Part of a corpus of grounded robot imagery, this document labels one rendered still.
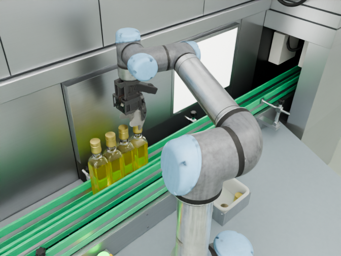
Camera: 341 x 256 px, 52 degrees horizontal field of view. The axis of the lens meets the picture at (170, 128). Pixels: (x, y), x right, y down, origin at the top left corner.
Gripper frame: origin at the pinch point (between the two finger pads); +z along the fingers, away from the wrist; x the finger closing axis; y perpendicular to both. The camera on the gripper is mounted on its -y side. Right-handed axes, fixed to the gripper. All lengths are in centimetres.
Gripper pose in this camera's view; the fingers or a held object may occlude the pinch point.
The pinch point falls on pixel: (137, 123)
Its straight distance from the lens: 126.3
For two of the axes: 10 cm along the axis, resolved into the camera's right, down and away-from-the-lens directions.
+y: -7.4, 3.9, -5.5
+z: -0.2, 8.0, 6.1
